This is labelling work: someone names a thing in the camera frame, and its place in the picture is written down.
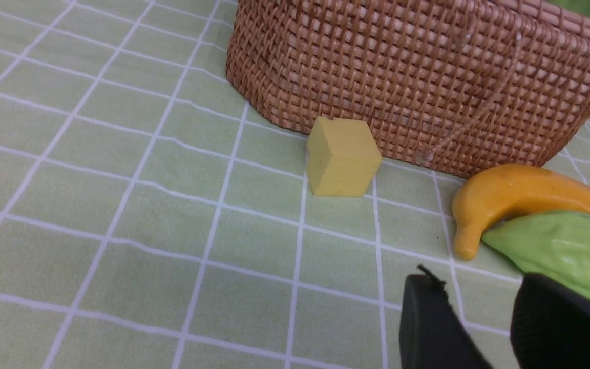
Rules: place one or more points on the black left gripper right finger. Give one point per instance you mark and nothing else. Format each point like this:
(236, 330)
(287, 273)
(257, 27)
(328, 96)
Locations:
(550, 326)

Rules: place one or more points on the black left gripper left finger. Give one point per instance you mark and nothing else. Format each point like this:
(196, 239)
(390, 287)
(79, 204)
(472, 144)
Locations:
(430, 333)

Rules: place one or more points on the green bitter gourd toy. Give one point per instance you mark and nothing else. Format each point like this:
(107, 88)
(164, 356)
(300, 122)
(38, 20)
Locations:
(556, 244)

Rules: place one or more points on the yellow plastic banana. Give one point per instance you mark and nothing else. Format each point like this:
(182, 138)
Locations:
(509, 191)

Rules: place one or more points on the yellow foam cube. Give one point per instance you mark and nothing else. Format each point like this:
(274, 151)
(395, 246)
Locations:
(343, 157)

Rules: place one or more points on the woven wicker basket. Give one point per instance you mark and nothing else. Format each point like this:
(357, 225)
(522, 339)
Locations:
(454, 86)

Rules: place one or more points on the checkered green tablecloth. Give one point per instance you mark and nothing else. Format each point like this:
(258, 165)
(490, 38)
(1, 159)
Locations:
(151, 218)

